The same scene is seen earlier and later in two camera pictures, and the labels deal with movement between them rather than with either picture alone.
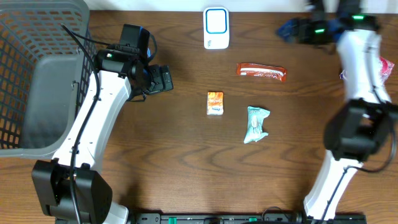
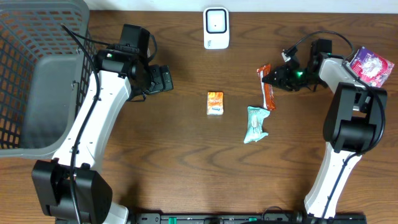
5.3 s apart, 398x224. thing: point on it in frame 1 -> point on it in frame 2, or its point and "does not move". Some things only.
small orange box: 215,103 does not move
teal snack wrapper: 255,119 does not move
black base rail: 244,218 does not move
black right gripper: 289,31 -> 285,77
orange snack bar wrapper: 262,70 -> 267,91
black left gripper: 165,78 does not move
